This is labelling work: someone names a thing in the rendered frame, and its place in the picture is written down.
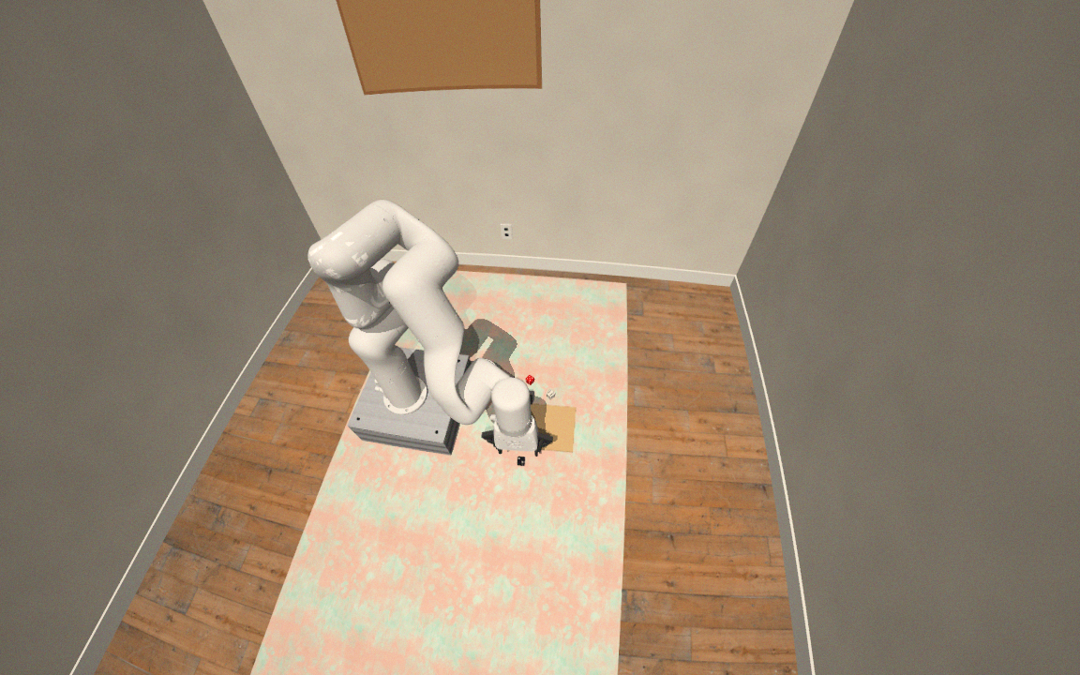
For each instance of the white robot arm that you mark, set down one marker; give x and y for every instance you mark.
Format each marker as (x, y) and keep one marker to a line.
(413, 287)

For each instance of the tan flat mat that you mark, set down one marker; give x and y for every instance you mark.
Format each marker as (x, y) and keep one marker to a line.
(556, 421)

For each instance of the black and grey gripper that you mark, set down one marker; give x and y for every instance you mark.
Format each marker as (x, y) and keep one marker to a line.
(530, 441)

